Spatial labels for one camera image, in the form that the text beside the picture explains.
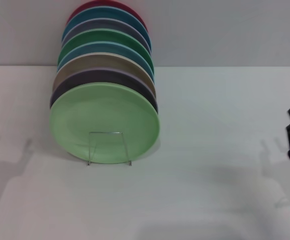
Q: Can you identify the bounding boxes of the light green plate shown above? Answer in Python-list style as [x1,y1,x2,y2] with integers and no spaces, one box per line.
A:
[48,82,161,165]

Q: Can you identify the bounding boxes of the clear acrylic plate rack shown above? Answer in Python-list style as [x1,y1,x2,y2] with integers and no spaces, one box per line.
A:
[86,131,133,167]

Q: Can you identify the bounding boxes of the lilac plate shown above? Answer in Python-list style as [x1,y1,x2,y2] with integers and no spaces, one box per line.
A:
[49,66,159,113]

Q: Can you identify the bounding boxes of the beige plate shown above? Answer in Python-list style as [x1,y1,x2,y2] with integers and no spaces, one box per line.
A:
[52,51,157,100]

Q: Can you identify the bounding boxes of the light blue plate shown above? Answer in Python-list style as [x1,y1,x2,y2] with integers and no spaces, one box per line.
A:
[57,41,155,85]

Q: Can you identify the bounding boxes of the dark green plate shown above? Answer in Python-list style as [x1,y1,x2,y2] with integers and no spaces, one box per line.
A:
[57,28,152,67]

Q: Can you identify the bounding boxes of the grey purple plate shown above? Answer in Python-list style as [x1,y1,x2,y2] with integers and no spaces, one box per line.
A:
[61,17,152,55]

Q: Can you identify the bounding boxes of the teal plate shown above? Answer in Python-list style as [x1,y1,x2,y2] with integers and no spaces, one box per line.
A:
[61,6,152,48]

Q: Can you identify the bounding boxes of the crimson red plate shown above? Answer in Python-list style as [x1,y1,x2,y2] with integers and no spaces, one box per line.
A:
[66,0,149,33]

